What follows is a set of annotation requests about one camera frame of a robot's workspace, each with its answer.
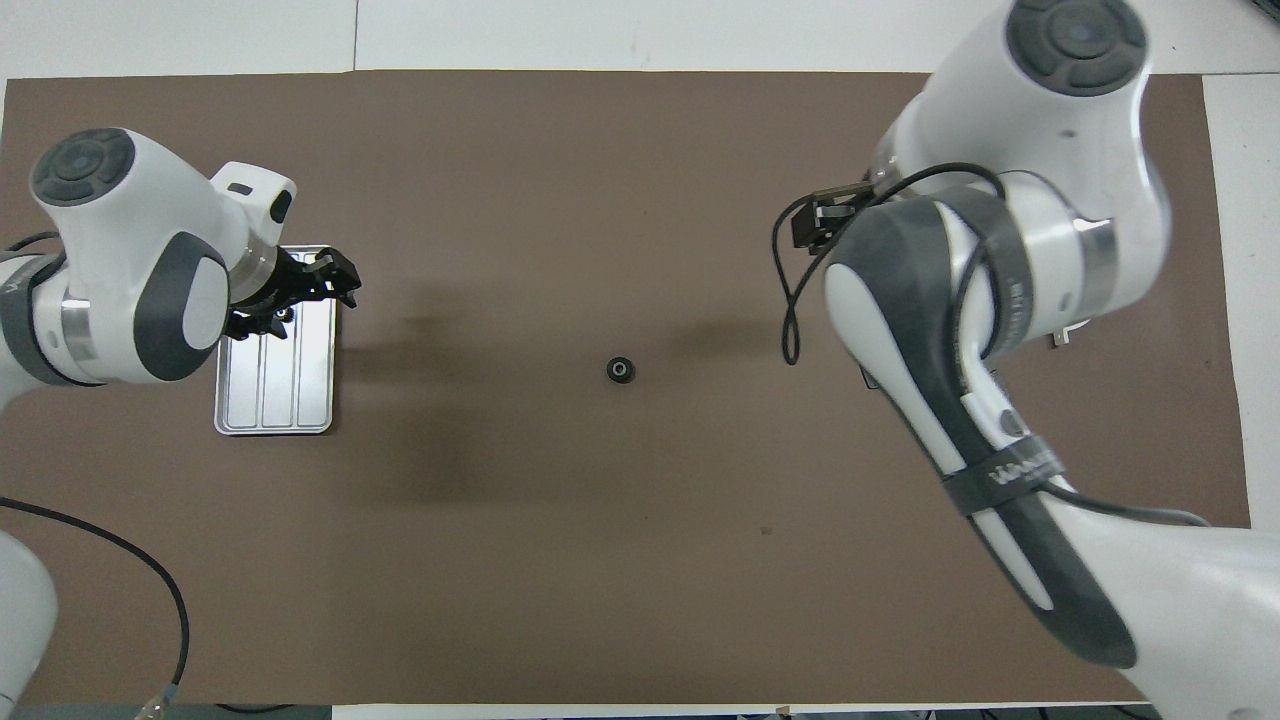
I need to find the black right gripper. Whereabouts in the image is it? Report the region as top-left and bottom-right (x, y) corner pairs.
(791, 194), (882, 252)

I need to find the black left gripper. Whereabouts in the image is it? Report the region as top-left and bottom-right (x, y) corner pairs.
(225, 247), (361, 342)

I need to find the silver metal tray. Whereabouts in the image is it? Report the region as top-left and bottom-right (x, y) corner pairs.
(214, 245), (339, 436)

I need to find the brown table mat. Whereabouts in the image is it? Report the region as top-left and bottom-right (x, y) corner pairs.
(0, 68), (1251, 706)

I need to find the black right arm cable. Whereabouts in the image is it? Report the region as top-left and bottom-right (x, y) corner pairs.
(772, 163), (1213, 528)

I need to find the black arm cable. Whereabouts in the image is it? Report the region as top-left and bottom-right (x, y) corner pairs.
(0, 497), (191, 713)
(772, 163), (1213, 528)

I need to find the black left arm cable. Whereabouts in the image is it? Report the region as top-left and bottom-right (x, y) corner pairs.
(0, 497), (191, 713)

